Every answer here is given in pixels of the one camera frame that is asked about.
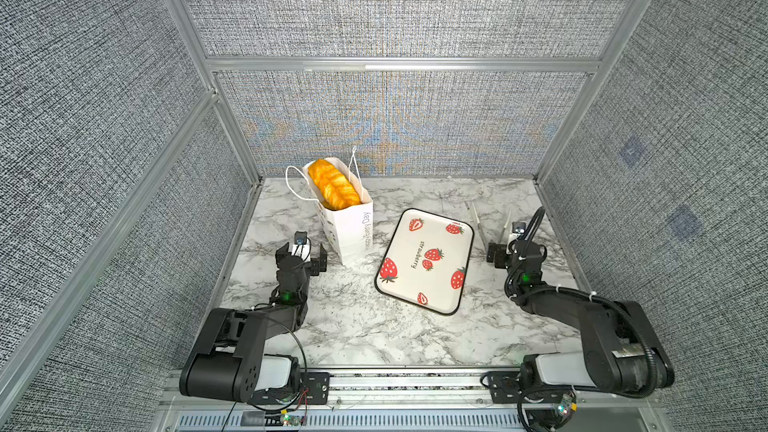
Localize white paper gift bag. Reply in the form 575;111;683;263
284;147;373;265

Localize white and steel tongs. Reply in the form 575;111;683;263
466;201;512;249

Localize long twisted bread loaf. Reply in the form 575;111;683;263
308;159;362;211

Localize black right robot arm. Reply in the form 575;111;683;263
486;207;675;398

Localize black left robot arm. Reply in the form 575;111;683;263
179;239;327;412

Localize white strawberry tray black rim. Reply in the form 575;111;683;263
374;208;475;316

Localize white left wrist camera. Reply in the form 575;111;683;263
291;231;311;262

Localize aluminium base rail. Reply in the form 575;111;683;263
149;365;667;432

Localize aluminium frame struts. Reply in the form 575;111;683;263
0;0;679;397

